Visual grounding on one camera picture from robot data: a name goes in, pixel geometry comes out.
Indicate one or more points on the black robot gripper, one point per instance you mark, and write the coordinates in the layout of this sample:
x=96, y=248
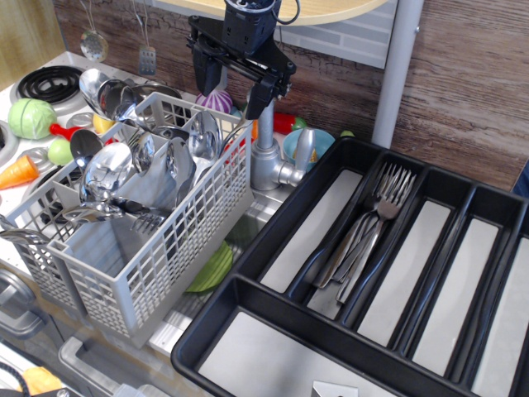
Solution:
x=242, y=41

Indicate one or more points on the black cutlery tray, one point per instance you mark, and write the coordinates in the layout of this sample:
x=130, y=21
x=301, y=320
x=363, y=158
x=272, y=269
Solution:
x=440, y=308

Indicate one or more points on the large silver spoon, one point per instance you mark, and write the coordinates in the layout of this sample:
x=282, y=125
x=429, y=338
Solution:
x=106, y=173
x=100, y=92

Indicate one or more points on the purple toy onion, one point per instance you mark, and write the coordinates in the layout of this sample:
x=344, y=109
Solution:
x=218, y=100

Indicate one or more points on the hanging slotted spoon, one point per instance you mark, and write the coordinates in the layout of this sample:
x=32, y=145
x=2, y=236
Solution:
x=93, y=45

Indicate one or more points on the wooden round shelf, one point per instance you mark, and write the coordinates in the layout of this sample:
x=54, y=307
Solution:
x=311, y=12

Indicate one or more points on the green toy cabbage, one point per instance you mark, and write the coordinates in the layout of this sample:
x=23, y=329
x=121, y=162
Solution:
x=30, y=118

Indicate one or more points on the silver spoon middle compartment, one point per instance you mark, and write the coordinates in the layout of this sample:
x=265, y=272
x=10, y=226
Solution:
x=204, y=138

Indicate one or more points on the hanging small spatula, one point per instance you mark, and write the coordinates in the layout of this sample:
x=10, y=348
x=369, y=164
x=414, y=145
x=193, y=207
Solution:
x=147, y=53

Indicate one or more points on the grey plastic cutlery basket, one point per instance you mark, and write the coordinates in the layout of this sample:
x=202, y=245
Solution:
x=120, y=278

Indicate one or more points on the large silver spoon front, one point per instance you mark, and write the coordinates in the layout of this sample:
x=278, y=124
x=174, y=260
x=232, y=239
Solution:
x=106, y=173

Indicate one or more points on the red toy pepper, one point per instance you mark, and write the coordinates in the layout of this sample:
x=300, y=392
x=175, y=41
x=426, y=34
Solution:
x=285, y=123

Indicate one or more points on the green toy leaf plate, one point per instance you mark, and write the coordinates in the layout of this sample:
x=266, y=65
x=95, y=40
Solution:
x=214, y=272

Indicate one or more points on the orange toy carrot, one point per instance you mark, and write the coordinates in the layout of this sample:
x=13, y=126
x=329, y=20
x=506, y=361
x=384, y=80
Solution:
x=23, y=170

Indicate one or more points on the black coil stove burner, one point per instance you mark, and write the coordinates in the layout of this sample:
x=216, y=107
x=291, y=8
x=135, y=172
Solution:
x=52, y=84

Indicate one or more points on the silver fork low in basket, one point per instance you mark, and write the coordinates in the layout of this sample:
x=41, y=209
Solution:
x=147, y=219

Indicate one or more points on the green toy apple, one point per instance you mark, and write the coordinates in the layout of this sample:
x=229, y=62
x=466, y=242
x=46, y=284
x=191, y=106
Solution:
x=59, y=152

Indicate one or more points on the grey metal pole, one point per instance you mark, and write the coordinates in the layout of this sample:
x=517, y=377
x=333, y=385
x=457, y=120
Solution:
x=406, y=26

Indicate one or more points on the light blue toy bowl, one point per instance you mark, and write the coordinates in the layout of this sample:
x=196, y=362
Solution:
x=324, y=141

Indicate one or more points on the large silver spoon back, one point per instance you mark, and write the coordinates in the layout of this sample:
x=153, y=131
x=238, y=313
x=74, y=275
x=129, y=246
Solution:
x=100, y=92

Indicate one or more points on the silver fork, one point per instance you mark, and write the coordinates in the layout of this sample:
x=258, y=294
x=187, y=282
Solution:
x=242, y=124

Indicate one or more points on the pile of forks in tray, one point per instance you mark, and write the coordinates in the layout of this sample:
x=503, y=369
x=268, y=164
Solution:
x=392, y=186

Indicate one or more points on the silver toy faucet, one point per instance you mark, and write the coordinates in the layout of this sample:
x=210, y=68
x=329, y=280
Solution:
x=268, y=170

